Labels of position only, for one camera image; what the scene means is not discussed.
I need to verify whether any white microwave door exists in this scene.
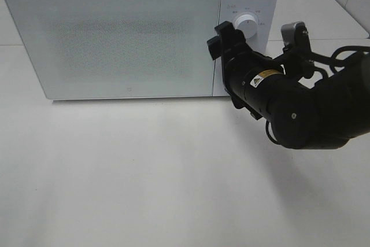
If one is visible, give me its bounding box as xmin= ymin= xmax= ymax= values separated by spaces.
xmin=5 ymin=0 xmax=220 ymax=100

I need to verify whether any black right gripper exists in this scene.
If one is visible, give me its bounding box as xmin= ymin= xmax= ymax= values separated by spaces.
xmin=206 ymin=21 xmax=285 ymax=120

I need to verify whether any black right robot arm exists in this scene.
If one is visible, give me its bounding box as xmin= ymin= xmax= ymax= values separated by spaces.
xmin=207 ymin=21 xmax=369 ymax=149

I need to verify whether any upper white microwave knob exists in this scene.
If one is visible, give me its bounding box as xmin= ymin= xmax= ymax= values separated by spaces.
xmin=234 ymin=12 xmax=258 ymax=39

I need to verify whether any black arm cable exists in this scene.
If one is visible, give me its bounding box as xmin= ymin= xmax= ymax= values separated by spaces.
xmin=265 ymin=45 xmax=370 ymax=143

